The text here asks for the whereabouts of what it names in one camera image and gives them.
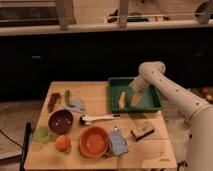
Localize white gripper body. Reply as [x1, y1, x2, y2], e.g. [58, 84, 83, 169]
[129, 76, 149, 93]

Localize yellow gripper fingers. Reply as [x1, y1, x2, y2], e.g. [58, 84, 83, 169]
[130, 93, 143, 107]

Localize yellow banana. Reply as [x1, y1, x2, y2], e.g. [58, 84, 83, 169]
[118, 91, 126, 109]

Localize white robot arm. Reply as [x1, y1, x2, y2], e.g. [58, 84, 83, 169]
[129, 61, 213, 171]

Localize green plastic tray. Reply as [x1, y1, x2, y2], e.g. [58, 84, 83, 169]
[108, 77, 162, 113]

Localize wooden block brush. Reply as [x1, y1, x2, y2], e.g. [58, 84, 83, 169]
[130, 121, 155, 141]

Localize blue sponge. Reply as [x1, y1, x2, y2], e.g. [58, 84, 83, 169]
[109, 128, 128, 156]

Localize orange bowl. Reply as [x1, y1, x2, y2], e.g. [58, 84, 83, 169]
[79, 126, 109, 158]

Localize green cucumber toy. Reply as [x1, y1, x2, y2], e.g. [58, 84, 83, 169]
[65, 90, 75, 107]

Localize dark purple bowl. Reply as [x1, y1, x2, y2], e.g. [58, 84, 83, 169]
[48, 109, 73, 135]

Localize orange fruit toy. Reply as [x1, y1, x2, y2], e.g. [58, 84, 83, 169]
[55, 135, 71, 153]

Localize green cup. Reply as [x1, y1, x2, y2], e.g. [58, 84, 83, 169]
[34, 127, 50, 143]

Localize black pole stand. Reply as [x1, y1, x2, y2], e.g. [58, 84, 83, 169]
[19, 122, 32, 171]

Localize white handled brush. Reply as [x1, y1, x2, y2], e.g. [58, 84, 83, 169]
[79, 115, 119, 125]

